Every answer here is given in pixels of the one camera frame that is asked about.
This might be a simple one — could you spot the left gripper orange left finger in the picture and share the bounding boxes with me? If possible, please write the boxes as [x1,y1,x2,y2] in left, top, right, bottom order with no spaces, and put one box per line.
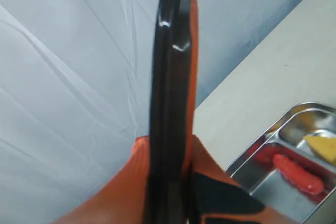
[54,136,150,223]

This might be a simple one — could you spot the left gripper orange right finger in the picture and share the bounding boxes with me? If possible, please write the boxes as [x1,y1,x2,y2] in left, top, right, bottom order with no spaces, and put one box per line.
[188,135,296,223]

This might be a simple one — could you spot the steel two-compartment lunch box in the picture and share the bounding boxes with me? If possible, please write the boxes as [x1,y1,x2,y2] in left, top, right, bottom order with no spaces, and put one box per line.
[226,102,335,223]

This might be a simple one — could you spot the red toy sausage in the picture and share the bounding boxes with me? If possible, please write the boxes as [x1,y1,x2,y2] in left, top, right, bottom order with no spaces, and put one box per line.
[272,154,324,195]

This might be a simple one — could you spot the yellow toy cheese wedge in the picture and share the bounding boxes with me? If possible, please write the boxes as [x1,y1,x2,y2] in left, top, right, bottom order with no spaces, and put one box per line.
[304,135,335,166]

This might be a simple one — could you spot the dark lid with orange seal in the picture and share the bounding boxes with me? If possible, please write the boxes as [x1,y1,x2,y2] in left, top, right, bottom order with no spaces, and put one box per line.
[143,0,193,223]

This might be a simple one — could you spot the grey-blue backdrop cloth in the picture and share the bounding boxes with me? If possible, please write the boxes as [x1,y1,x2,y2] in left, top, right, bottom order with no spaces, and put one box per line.
[0,0,334,224]

